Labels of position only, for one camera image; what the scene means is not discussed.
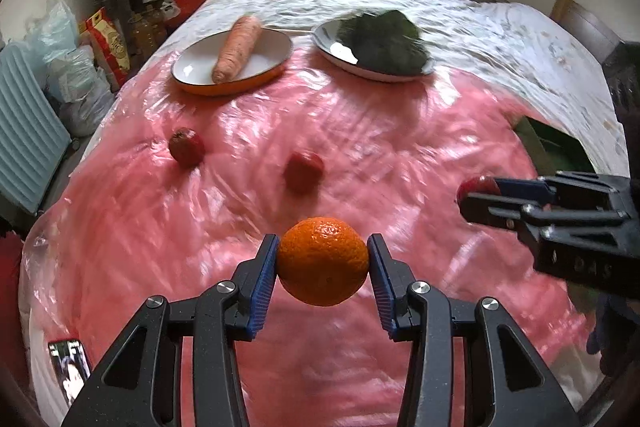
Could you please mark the green box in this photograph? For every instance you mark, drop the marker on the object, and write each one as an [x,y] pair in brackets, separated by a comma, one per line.
[550,142]

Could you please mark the carrot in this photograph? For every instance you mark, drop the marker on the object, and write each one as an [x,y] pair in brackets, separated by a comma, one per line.
[235,52]

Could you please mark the cooking oil bottle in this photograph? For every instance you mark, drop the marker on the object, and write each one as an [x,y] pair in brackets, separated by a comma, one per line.
[145,32]

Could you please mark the person's right hand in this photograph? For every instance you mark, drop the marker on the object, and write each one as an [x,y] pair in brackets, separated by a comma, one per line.
[617,332]

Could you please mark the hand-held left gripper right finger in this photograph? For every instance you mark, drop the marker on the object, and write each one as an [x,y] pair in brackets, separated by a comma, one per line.
[382,287]

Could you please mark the brown wooden headboard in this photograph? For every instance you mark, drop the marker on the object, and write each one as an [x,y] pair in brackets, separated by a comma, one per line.
[575,22]

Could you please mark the pale blue plastic bag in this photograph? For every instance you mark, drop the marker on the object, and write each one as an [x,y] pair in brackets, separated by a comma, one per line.
[50,27]

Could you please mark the white plastic bag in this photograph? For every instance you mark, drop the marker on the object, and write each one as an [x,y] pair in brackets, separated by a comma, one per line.
[80,92]

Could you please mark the orange-rimmed oval plate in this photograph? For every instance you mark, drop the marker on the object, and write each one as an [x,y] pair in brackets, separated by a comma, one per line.
[195,69]

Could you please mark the red plum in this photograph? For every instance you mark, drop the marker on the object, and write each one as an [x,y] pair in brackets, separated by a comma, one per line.
[186,147]
[303,171]
[475,187]

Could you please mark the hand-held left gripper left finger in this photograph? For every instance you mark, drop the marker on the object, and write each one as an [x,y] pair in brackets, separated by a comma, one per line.
[262,287]

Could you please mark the light blue suitcase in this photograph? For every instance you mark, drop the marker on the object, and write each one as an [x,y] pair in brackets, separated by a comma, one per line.
[25,132]

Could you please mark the red cloth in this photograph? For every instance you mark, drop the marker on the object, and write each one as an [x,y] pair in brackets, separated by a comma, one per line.
[11,287]

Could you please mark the pink plastic sheet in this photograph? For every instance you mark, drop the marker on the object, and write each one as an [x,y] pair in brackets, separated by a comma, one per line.
[150,232]

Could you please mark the smartphone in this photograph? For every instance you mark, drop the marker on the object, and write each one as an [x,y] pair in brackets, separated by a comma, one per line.
[70,372]

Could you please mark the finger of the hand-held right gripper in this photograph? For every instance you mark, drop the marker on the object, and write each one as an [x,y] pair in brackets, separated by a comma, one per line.
[490,209]
[525,189]

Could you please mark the green leafy vegetable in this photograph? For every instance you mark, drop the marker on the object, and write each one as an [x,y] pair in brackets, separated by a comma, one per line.
[385,42]

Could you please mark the white blue-rimmed plate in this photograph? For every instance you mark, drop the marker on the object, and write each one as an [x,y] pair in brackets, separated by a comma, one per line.
[330,42]

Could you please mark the orange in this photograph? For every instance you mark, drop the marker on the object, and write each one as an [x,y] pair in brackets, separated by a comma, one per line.
[322,259]

